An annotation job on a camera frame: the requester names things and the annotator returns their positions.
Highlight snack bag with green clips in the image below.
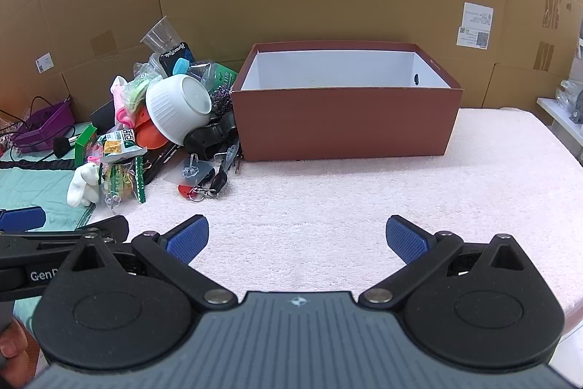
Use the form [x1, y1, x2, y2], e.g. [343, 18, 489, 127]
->
[99, 156, 147, 205]

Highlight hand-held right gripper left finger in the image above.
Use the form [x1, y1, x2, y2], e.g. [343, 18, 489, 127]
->
[64, 214, 238, 308]

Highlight black makeup brush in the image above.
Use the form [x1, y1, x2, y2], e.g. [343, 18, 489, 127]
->
[53, 125, 79, 158]

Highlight brown cardboard shoe box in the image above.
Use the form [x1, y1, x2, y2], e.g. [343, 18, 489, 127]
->
[231, 42, 463, 163]

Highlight orange plastic funnel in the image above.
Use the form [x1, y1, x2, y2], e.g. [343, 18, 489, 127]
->
[135, 106, 170, 151]

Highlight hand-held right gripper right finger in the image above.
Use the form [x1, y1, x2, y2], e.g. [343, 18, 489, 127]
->
[359, 215, 536, 308]

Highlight large white shipping label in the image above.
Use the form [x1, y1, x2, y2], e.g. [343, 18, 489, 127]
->
[457, 1, 495, 51]

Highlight clear plastic hook plate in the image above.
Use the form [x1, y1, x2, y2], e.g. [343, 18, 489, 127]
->
[166, 156, 216, 186]

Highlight clear plastic container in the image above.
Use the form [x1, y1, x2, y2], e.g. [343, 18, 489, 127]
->
[148, 51, 175, 81]

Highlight clear bag of green rings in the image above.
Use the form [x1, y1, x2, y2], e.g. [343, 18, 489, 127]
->
[122, 62, 164, 111]

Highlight white ribbed bowl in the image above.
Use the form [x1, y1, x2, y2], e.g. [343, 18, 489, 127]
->
[145, 73, 213, 145]

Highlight steel wool scourer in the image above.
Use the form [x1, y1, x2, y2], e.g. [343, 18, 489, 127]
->
[208, 85, 236, 117]

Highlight pink packet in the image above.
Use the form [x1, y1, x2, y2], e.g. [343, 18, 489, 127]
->
[110, 76, 134, 113]

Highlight black flat tray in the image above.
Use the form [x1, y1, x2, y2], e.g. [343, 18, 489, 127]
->
[138, 140, 183, 186]

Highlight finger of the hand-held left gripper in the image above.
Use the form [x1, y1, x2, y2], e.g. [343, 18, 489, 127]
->
[0, 208, 47, 232]
[75, 215, 130, 245]

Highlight green and white snack packet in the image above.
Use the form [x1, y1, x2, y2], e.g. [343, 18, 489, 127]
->
[97, 128, 149, 158]

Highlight teal cloth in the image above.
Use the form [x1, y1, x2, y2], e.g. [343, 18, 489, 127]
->
[0, 122, 97, 231]

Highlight clear plastic cup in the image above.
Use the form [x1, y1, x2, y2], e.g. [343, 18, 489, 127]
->
[140, 16, 183, 53]

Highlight white shelf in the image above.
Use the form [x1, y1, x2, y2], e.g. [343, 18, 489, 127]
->
[536, 96, 583, 140]

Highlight black plastic clip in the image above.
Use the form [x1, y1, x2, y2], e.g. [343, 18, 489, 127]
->
[184, 113, 238, 159]

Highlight black cable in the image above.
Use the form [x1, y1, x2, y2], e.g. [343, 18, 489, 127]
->
[0, 96, 76, 135]

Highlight green cardboard box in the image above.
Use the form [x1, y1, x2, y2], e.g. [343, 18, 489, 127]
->
[74, 125, 99, 167]

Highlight black and blue card case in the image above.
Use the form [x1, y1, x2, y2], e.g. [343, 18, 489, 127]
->
[159, 42, 197, 76]

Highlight white plush toy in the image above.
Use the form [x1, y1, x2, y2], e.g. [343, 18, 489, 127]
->
[67, 158, 102, 206]

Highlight keys with red tag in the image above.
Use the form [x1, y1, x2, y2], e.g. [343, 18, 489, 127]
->
[177, 163, 229, 203]

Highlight person's left hand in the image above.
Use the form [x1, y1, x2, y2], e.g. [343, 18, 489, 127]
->
[0, 318, 41, 388]

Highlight purple plastic basket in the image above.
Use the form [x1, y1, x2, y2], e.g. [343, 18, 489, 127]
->
[10, 96, 76, 153]

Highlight plastic bottle with blue cap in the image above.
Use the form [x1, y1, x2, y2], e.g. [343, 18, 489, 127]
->
[172, 57, 240, 94]

